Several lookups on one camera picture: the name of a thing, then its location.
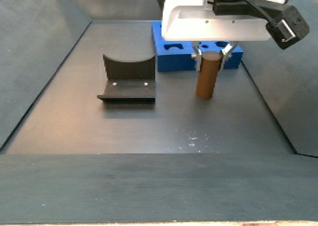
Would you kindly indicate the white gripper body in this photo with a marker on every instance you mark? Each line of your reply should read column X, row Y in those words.
column 190, row 21

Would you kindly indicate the brown wooden cylinder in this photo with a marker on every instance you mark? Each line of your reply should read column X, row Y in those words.
column 208, row 75

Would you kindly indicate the black curved holder bracket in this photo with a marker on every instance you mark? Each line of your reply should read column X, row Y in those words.
column 130, row 81

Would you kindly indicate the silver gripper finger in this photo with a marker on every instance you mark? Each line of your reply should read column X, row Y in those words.
column 197, row 55
column 228, row 52

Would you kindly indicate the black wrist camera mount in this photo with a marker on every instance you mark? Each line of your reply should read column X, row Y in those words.
column 286, row 24

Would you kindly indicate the blue foam shape board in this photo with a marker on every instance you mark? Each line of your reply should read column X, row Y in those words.
column 174, row 54

